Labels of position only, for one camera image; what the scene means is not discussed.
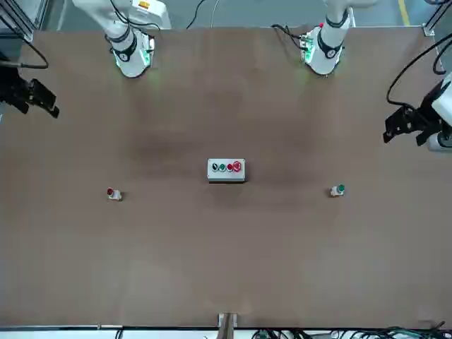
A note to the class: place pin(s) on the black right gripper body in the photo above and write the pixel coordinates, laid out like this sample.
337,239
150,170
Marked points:
14,84

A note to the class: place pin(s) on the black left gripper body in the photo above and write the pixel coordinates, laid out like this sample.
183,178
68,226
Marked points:
429,113

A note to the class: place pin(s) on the red button switch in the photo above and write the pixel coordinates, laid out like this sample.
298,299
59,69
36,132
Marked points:
114,195

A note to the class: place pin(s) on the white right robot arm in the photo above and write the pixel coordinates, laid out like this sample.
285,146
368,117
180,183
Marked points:
130,60

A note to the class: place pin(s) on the white box with yellow label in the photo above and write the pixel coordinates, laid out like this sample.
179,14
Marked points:
152,14

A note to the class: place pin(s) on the grey control box with buttons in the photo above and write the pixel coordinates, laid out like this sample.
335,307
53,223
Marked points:
226,174

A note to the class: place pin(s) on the aluminium frame post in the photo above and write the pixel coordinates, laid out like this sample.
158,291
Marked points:
37,16
429,30
229,321

